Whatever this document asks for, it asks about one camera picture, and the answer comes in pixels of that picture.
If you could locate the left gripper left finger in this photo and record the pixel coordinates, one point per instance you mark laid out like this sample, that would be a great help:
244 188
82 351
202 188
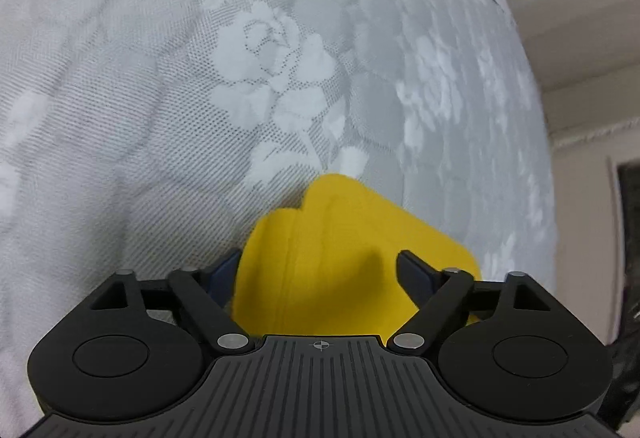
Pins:
201 300

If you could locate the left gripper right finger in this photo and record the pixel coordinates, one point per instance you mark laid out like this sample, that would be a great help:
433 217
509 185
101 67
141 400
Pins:
442 299

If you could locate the yellow box lid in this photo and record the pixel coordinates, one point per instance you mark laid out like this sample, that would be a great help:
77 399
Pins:
329 266

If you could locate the grey floral lace tablecloth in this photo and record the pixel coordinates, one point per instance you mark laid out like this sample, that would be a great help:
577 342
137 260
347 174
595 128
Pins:
152 134

